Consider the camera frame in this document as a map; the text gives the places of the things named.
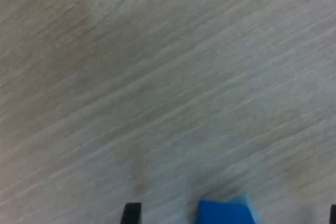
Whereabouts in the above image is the blue cube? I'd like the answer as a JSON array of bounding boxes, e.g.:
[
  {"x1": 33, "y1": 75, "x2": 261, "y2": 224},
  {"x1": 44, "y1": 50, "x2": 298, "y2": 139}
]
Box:
[{"x1": 195, "y1": 199, "x2": 257, "y2": 224}]

